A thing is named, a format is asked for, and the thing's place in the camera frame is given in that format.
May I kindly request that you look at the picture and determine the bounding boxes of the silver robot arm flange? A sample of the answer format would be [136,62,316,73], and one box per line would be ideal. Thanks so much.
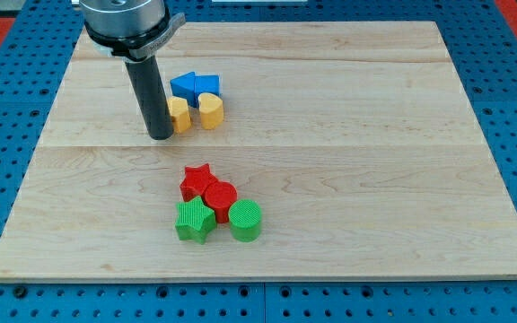
[78,0,186,63]

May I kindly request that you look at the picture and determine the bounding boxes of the red star block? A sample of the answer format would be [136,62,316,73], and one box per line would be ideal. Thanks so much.
[180,163,218,202]

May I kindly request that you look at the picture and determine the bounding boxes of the green star block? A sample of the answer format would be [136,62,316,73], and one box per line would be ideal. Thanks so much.
[174,196,217,244]

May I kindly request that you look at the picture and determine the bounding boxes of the red cylinder block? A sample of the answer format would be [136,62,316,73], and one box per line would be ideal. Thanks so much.
[203,181,238,223]

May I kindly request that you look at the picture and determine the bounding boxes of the green cylinder block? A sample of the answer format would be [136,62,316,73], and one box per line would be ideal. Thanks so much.
[228,199,262,242]

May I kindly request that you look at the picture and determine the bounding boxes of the yellow heart block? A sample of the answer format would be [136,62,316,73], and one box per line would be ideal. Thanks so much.
[198,92,224,130]

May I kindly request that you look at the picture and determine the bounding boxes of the yellow pentagon block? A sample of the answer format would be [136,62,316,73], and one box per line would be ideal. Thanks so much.
[167,96,192,134]

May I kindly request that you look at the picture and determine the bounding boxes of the light wooden board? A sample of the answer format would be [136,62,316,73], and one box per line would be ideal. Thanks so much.
[0,22,517,284]

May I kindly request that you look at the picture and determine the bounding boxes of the blue triangle block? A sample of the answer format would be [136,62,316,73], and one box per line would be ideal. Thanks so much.
[170,72,197,108]

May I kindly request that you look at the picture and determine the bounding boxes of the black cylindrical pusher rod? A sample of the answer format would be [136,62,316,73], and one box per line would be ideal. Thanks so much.
[125,57,174,140]

